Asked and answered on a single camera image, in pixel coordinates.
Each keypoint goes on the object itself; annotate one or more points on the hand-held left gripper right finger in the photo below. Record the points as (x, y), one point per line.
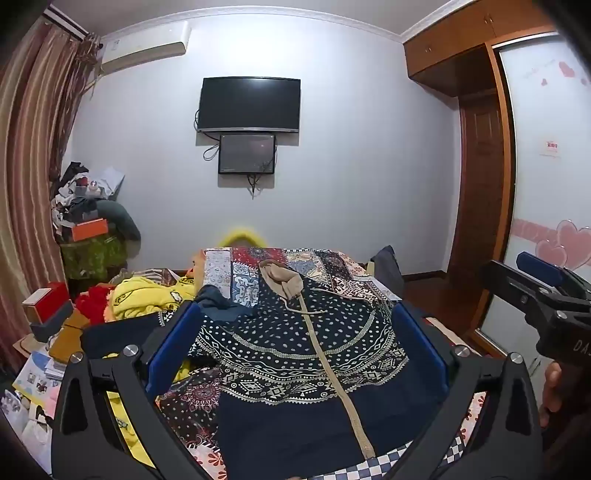
(421, 346)

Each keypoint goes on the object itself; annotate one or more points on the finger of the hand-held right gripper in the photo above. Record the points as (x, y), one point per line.
(538, 267)
(505, 282)

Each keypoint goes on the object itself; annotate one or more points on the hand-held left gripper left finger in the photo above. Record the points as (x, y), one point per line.
(173, 344)

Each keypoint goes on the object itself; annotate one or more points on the navy patterned hooded jacket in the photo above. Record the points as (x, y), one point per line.
(300, 360)

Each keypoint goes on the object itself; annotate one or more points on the pile of clothes and bags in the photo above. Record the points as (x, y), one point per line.
(74, 194)

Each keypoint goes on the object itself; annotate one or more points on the person's right hand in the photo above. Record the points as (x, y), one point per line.
(551, 392)

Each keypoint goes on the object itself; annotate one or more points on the yellow cartoon garment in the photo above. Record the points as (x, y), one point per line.
(147, 295)

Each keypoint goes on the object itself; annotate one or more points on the dark blue pillow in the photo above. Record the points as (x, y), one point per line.
(387, 272)

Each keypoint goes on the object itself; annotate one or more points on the orange plush toy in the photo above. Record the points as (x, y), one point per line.
(195, 265)

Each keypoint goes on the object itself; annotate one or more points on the red cloth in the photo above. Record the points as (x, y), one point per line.
(92, 304)

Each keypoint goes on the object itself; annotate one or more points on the wooden door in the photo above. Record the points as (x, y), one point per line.
(480, 184)

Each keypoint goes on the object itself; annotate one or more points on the brown cardboard box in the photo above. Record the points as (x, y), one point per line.
(69, 337)

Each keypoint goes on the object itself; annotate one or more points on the green patterned cloth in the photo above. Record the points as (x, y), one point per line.
(94, 258)

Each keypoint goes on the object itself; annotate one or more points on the red white paper notice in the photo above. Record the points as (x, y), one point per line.
(551, 147)

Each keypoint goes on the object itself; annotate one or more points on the grey box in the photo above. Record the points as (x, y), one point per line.
(53, 323)

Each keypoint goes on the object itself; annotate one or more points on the yellow plush toy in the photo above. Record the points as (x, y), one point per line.
(242, 236)

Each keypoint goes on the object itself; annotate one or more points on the patchwork printed blanket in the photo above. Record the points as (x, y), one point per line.
(323, 263)

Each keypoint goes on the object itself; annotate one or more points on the red box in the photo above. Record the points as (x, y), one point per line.
(48, 300)

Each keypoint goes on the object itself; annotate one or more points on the dark grey cloth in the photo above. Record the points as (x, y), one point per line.
(121, 217)

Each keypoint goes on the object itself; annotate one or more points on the scattered papers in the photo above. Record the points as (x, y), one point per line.
(37, 371)

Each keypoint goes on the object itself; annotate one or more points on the orange box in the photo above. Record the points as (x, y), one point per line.
(90, 230)

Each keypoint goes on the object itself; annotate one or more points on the white plastic bag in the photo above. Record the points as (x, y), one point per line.
(25, 429)

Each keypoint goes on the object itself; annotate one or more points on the striped brown curtain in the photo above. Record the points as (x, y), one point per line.
(32, 161)

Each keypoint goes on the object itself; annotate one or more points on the wooden overhead cabinet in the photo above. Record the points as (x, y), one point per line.
(452, 50)

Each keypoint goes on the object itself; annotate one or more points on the white air conditioner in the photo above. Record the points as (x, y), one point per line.
(143, 46)

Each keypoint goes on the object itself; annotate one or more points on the small black wall monitor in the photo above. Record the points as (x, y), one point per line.
(247, 153)

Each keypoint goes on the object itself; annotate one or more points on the black wall television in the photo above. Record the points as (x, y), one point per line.
(249, 105)

